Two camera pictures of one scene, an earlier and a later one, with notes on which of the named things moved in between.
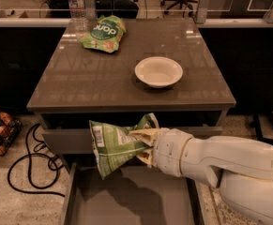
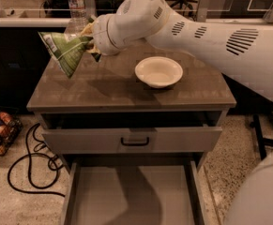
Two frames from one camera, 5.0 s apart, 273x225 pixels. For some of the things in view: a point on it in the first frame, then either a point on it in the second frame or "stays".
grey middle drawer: [135, 195] stays
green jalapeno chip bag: [113, 145] -> [68, 50]
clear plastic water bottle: [78, 24] stays
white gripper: [170, 150] -> [100, 37]
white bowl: [159, 72] stays
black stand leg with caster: [255, 123] stays
